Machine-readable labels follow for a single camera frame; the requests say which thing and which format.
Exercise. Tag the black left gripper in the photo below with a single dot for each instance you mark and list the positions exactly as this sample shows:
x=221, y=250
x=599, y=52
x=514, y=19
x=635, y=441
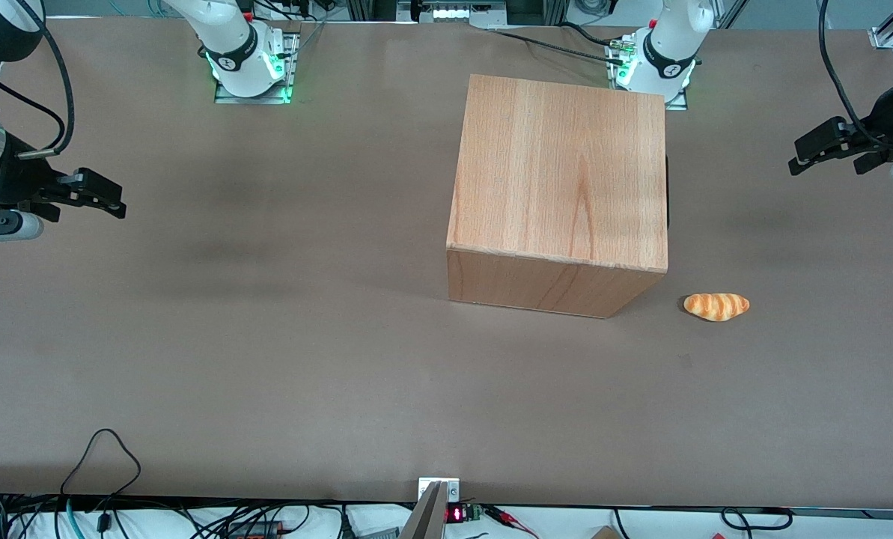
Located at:
x=885, y=110

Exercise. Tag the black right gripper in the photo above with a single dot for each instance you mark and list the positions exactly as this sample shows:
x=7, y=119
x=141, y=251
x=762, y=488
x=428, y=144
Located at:
x=13, y=182

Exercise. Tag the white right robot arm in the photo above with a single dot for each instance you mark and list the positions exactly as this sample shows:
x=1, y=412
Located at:
x=238, y=54

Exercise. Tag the light wooden drawer cabinet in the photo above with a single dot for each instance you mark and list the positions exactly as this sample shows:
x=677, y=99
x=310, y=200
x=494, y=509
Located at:
x=558, y=172

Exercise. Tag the striped bread roll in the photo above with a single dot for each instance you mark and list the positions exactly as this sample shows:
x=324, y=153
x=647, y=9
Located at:
x=715, y=306

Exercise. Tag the brown cardboard piece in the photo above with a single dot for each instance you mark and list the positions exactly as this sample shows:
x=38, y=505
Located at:
x=605, y=533

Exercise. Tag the red digit display module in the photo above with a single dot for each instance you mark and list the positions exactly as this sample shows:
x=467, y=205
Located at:
x=457, y=514

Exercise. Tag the red and black clip leads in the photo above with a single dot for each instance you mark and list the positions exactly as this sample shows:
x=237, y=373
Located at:
x=510, y=518

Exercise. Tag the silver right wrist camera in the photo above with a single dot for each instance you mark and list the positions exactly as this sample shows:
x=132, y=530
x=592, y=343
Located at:
x=1, y=226

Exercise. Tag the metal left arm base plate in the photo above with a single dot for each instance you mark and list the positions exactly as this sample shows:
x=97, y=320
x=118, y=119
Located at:
x=678, y=99

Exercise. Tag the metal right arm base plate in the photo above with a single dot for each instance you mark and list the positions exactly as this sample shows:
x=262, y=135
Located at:
x=293, y=60

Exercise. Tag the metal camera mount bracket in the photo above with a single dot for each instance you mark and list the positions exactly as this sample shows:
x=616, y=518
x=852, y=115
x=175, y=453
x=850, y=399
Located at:
x=452, y=490

